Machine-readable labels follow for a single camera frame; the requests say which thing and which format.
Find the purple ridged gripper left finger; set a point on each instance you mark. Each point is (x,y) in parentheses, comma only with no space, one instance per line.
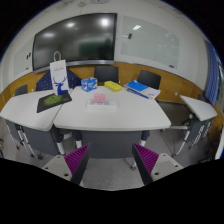
(77,161)

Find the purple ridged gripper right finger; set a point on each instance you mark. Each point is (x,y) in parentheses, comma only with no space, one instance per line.
(145,160)

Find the pink charger block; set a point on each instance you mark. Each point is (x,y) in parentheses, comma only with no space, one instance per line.
(99,98)

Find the white centre table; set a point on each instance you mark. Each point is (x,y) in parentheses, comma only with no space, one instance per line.
(111,133)

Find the white table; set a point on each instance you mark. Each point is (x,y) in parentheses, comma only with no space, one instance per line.
(201,117)
(111,133)
(36,127)

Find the white left table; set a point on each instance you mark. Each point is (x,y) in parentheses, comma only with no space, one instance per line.
(36,127)

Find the black mat green print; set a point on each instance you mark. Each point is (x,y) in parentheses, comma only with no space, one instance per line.
(52,100)

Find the white right table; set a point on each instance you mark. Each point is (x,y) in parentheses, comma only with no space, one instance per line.
(201,117)

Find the blue book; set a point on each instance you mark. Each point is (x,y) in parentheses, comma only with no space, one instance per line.
(135,85)

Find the blue tissue box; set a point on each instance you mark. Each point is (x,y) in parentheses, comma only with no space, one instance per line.
(89,84)

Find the black chair right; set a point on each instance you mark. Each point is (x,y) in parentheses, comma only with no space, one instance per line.
(149,79)

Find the black chair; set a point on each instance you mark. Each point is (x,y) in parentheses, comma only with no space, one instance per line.
(149,79)
(106,73)

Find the yellow flat box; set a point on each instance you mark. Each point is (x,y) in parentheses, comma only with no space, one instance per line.
(112,86)

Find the blue patterned chair left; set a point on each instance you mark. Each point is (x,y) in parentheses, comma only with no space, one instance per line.
(45,82)

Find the white paper bag blue deer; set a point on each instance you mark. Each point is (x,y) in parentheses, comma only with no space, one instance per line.
(58,73)

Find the dark chair far left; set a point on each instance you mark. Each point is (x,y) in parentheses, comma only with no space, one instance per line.
(21,90)

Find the black chair centre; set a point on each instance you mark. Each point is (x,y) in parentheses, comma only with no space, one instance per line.
(106,73)

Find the white whiteboard left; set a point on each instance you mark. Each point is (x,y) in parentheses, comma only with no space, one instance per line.
(23,58)

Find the white glass whiteboard right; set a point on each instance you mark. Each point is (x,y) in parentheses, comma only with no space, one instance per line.
(149,41)

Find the large black wall display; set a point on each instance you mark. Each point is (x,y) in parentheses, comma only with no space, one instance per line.
(81,40)

